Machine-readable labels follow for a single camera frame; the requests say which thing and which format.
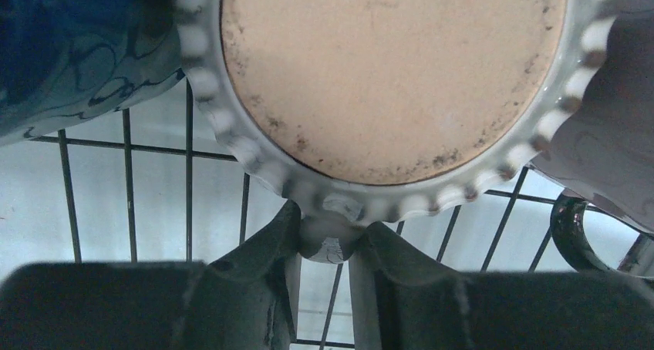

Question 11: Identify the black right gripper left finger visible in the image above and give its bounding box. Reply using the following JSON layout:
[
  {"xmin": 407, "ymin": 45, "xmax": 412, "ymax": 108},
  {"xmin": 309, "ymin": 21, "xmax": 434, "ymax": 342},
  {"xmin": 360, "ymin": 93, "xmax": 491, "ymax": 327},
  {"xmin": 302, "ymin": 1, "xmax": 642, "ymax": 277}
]
[{"xmin": 1, "ymin": 201, "xmax": 302, "ymax": 349}]

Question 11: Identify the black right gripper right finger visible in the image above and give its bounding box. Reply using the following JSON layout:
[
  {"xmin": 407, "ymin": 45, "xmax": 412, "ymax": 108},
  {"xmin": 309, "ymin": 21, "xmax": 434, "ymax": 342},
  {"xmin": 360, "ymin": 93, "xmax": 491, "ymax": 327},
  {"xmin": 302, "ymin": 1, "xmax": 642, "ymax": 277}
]
[{"xmin": 349, "ymin": 222, "xmax": 653, "ymax": 349}]

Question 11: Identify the striped grey white mug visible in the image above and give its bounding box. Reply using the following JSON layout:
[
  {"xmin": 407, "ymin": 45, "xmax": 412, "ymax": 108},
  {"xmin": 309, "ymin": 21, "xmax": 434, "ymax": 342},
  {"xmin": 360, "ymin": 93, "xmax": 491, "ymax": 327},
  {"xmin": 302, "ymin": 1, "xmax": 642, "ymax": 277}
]
[{"xmin": 174, "ymin": 0, "xmax": 621, "ymax": 264}]

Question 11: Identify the lilac purple mug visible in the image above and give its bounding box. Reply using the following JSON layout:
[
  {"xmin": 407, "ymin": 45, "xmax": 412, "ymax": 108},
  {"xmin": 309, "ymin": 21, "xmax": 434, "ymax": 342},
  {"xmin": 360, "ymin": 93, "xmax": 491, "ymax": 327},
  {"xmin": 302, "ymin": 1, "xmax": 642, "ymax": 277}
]
[{"xmin": 532, "ymin": 0, "xmax": 653, "ymax": 280}]

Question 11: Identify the dark blue mug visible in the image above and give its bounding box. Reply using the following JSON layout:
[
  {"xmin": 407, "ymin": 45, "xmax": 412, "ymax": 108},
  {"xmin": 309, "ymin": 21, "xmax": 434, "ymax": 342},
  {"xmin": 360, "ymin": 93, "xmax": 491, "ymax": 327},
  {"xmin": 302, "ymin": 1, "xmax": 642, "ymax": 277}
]
[{"xmin": 1, "ymin": 0, "xmax": 184, "ymax": 145}]

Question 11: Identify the black wire dish rack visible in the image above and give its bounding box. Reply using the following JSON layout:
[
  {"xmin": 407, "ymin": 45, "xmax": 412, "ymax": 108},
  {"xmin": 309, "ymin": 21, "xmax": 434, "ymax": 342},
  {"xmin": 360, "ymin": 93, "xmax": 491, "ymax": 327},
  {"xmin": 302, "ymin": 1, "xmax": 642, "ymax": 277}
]
[{"xmin": 25, "ymin": 79, "xmax": 654, "ymax": 350}]

